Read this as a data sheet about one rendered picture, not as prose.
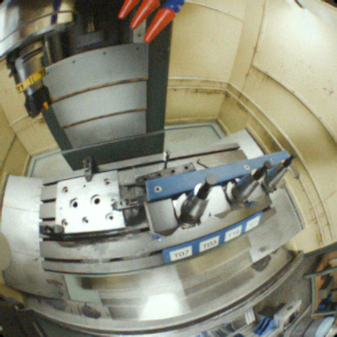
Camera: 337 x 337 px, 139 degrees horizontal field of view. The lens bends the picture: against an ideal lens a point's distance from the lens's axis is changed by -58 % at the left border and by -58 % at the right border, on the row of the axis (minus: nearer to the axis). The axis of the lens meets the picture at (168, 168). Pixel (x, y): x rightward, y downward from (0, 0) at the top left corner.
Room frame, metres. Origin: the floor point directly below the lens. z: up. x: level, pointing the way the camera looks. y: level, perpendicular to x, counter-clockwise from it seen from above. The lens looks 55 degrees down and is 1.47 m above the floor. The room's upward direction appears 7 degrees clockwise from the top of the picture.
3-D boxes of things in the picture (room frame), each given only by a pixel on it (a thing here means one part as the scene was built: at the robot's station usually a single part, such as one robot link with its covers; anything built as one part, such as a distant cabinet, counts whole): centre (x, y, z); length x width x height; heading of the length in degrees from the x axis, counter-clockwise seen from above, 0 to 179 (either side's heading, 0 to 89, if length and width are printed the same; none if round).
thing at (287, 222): (0.37, -0.41, 0.75); 0.89 x 0.70 x 0.26; 22
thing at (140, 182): (0.33, 0.01, 0.93); 0.26 x 0.05 x 0.06; 117
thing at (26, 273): (-0.12, 0.81, 0.75); 0.89 x 0.67 x 0.26; 22
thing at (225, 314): (-0.47, -0.04, 0.40); 2.08 x 0.07 x 0.80; 112
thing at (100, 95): (0.54, 0.36, 1.16); 0.48 x 0.05 x 0.51; 112
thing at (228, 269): (-0.17, -0.14, 0.70); 0.90 x 0.30 x 0.16; 112
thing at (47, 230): (-0.02, 0.41, 0.97); 0.13 x 0.03 x 0.15; 112
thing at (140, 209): (0.17, 0.12, 0.97); 0.13 x 0.03 x 0.15; 112
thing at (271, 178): (0.17, -0.26, 1.26); 0.04 x 0.04 x 0.07
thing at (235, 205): (0.13, -0.15, 1.21); 0.06 x 0.06 x 0.03
